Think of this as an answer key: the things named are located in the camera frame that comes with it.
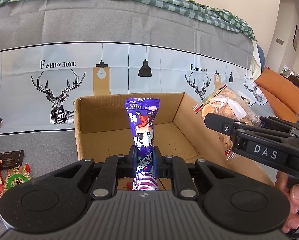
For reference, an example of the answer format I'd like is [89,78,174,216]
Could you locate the clear bag of crackers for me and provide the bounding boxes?
[193,82,261,164]

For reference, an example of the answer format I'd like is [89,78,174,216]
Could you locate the purple snack stick packet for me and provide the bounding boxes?
[125,98,160,191]

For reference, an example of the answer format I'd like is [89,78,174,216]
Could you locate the black chocolate bar packet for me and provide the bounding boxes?
[0,150,24,170]

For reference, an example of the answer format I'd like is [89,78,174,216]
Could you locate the person's right hand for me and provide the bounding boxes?
[275,171,299,233]

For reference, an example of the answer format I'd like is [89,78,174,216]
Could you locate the orange cushion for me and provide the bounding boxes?
[255,68,299,123]

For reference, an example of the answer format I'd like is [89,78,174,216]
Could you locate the cardboard box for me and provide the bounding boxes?
[74,93,273,185]

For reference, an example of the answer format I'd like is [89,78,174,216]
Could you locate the grey sofa seat cushion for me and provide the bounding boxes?
[0,128,80,230]

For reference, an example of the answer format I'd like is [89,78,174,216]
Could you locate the green label peanut bag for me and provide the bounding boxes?
[4,164,32,192]

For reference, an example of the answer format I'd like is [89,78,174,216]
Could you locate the deer print sofa cover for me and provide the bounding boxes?
[0,0,267,134]

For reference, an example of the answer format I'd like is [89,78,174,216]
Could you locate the framed wall picture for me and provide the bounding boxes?
[292,25,299,51]

